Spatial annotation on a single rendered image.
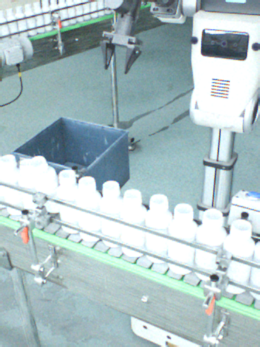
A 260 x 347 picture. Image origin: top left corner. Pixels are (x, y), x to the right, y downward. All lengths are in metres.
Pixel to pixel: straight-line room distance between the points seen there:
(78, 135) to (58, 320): 0.92
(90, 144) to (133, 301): 0.84
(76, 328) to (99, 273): 1.10
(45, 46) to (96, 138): 1.14
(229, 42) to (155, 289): 0.77
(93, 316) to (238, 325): 1.29
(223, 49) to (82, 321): 1.40
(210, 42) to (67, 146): 0.76
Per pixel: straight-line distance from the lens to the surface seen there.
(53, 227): 1.14
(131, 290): 1.08
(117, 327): 2.16
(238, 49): 1.41
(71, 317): 2.22
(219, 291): 0.86
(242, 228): 0.91
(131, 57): 1.27
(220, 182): 1.68
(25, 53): 2.54
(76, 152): 1.84
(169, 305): 1.05
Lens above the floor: 1.73
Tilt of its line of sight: 34 degrees down
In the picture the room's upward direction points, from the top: 3 degrees counter-clockwise
